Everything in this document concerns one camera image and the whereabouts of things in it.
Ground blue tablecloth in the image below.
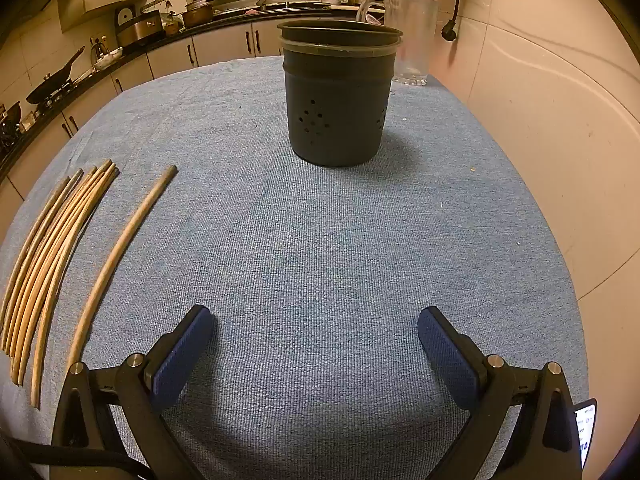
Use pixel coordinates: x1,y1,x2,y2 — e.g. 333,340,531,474
0,55,591,480

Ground black frying pan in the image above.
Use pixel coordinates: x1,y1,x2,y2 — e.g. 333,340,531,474
26,47,86,106

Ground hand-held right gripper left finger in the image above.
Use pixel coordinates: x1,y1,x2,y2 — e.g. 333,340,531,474
50,304,214,480

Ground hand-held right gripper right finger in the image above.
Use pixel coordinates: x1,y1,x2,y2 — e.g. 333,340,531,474
417,306,583,480

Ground steel countertop appliance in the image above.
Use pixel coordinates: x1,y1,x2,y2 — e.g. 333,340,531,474
116,12,163,47

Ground white bowl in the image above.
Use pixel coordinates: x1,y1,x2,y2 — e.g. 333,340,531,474
94,47,123,71

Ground tan wooden chopstick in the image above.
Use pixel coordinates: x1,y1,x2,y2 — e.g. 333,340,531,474
66,164,179,368

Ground brown cooking pot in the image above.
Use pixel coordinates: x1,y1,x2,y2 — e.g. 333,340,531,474
182,0,217,28

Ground smartphone with lit screen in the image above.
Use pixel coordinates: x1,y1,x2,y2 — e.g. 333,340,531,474
574,398,599,470

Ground dark perforated utensil holder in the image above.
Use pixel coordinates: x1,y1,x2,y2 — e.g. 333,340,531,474
277,19,404,167

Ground clear plastic pitcher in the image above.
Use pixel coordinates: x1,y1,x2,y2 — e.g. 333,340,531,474
356,0,440,87

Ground lower kitchen cabinets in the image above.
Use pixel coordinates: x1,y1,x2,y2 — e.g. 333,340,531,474
0,17,361,201

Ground black power cable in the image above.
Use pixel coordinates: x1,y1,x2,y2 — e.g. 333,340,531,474
441,0,468,43

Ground row of chopsticks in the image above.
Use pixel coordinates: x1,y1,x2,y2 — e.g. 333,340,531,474
0,159,121,408

